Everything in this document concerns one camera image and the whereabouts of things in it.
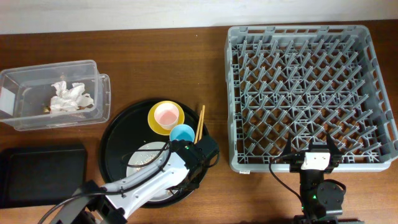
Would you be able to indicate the grey plastic dishwasher rack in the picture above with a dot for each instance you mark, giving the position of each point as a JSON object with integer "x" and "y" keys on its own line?
{"x": 300, "y": 85}

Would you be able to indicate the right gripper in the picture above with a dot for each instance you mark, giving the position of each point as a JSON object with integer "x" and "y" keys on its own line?
{"x": 334, "y": 158}

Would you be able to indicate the pink cup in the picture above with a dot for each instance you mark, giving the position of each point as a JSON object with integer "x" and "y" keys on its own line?
{"x": 167, "y": 115}

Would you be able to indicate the grey round plate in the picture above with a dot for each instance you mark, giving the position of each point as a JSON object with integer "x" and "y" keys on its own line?
{"x": 145, "y": 149}

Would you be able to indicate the right wooden chopstick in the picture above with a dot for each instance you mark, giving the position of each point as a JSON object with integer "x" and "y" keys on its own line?
{"x": 201, "y": 123}

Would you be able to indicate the left wooden chopstick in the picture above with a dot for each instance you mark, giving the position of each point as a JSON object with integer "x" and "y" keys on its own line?
{"x": 198, "y": 127}

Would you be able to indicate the white napkin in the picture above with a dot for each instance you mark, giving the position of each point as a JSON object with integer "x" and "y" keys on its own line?
{"x": 67, "y": 100}

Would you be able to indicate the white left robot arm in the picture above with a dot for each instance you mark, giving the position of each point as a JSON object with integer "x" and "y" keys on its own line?
{"x": 174, "y": 169}

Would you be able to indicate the light blue cup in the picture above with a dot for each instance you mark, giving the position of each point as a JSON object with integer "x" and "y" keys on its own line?
{"x": 182, "y": 132}

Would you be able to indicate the food scraps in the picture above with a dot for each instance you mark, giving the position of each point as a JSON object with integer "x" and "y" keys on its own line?
{"x": 142, "y": 159}

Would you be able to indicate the clear plastic waste bin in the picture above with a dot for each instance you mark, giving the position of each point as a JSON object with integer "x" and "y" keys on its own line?
{"x": 26, "y": 93}

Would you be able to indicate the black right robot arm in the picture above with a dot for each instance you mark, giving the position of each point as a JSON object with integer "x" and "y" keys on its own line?
{"x": 321, "y": 198}

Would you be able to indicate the black rectangular tray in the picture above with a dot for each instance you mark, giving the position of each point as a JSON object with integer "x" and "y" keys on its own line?
{"x": 36, "y": 176}

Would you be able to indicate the wooden chopstick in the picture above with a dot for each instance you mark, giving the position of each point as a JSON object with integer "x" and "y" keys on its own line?
{"x": 201, "y": 123}
{"x": 198, "y": 127}

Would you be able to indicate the round black tray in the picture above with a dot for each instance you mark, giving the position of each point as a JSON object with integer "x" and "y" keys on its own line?
{"x": 127, "y": 132}

